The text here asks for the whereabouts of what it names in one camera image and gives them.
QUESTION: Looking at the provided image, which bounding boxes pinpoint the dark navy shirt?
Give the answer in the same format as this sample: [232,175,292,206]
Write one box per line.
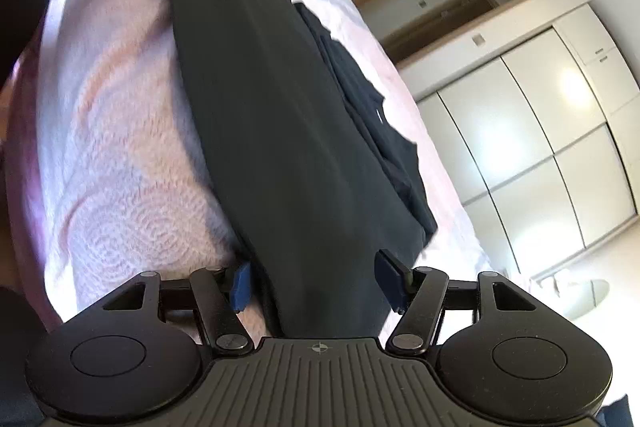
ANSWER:
[292,1,440,253]

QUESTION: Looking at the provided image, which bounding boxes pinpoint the dark green t-shirt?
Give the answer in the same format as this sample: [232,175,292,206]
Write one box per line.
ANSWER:
[162,0,428,339]

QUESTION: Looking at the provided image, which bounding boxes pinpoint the pink bed blanket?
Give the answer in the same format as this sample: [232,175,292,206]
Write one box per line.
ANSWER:
[0,0,531,343]

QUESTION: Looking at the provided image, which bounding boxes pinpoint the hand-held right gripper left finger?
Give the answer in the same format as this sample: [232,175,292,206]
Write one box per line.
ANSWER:
[102,263,253,355]

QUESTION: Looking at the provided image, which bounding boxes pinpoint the white ceiling lamp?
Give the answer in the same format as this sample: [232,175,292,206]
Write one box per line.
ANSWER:
[577,279,611,308]

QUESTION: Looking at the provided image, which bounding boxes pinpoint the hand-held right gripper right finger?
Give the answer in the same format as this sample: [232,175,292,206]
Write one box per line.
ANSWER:
[374,249,538,355]

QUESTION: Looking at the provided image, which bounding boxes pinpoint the white wardrobe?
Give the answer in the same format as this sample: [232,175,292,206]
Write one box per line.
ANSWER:
[415,4,640,280]

